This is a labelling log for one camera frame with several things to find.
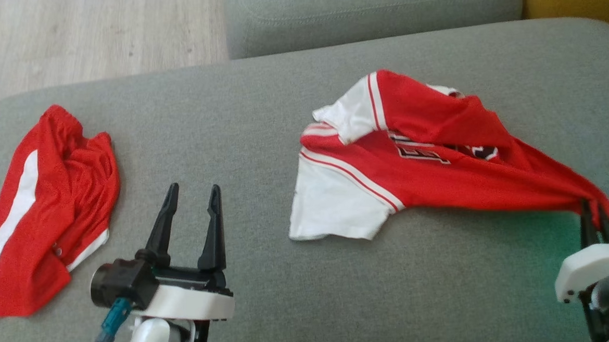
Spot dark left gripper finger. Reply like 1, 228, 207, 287
133, 183, 184, 269
193, 184, 227, 273

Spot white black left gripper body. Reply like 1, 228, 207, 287
133, 264, 236, 325

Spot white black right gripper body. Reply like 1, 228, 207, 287
551, 213, 609, 304

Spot red shorts with white stripes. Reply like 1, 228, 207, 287
0, 101, 128, 318

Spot red jersey with white sleeves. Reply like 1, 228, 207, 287
280, 57, 609, 245

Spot grey fabric sofa seat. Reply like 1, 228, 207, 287
0, 15, 609, 342

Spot grey fabric sofa back cushion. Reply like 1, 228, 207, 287
224, 0, 526, 60

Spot black left cable blue plug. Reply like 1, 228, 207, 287
84, 297, 135, 342

